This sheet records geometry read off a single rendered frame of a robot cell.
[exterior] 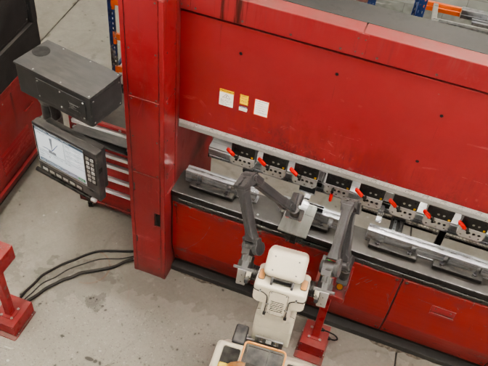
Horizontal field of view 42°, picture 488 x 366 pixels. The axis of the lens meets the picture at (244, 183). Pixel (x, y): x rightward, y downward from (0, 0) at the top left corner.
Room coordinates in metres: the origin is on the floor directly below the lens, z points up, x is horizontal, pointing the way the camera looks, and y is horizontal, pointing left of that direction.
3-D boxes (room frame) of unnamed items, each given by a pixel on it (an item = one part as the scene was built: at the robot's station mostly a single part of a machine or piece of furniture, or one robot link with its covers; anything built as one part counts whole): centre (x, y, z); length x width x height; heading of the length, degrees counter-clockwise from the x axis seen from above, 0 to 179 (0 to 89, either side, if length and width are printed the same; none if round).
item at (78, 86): (2.58, 0.96, 1.53); 0.51 x 0.25 x 0.85; 64
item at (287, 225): (2.61, -0.35, 1.00); 0.26 x 0.18 x 0.01; 165
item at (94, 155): (2.48, 0.95, 1.42); 0.45 x 0.12 x 0.36; 64
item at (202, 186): (2.85, 0.20, 0.89); 0.30 x 0.05 x 0.03; 75
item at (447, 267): (2.43, -1.35, 0.89); 0.30 x 0.05 x 0.03; 75
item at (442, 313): (2.33, -1.34, 0.59); 0.15 x 0.02 x 0.07; 75
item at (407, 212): (2.60, -0.95, 1.26); 0.15 x 0.09 x 0.17; 75
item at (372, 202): (2.65, -0.75, 1.26); 0.15 x 0.09 x 0.17; 75
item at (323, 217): (2.74, -0.45, 0.92); 0.39 x 0.06 x 0.10; 75
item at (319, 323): (2.36, -0.62, 0.39); 0.05 x 0.05 x 0.54; 75
